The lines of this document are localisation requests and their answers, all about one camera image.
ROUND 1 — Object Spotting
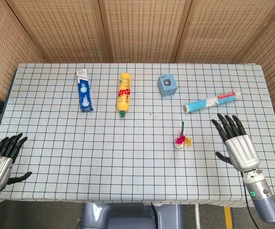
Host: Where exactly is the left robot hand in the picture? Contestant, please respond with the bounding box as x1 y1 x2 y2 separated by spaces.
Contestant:
0 133 32 193

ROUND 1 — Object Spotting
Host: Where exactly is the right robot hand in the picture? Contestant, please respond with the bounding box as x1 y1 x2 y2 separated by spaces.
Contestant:
211 113 262 172

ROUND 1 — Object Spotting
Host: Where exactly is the small colourful flower toy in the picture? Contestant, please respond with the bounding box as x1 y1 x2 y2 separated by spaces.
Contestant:
174 121 194 149

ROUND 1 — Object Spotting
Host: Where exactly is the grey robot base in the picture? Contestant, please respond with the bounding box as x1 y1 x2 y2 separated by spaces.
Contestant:
81 202 184 229

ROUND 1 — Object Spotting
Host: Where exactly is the plastic wrap roll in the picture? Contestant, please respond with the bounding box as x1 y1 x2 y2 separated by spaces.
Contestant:
183 90 243 114

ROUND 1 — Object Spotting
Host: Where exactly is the light blue cube box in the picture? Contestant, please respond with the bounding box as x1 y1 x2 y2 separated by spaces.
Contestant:
157 74 178 97

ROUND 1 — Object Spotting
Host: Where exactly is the blue toothpaste box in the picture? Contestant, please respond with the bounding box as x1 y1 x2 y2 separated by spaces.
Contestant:
76 69 95 113

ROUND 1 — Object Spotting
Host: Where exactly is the white grid tablecloth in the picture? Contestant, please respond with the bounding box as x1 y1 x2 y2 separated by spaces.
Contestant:
0 62 275 208

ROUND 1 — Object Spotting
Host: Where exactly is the yellow bottle with green cap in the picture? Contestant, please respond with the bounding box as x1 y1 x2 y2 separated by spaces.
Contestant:
116 73 131 118

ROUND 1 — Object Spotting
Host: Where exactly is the woven folding screen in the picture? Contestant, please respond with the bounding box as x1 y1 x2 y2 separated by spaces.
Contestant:
0 0 275 153

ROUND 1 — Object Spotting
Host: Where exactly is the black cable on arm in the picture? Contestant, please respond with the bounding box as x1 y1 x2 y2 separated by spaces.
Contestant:
241 172 260 229

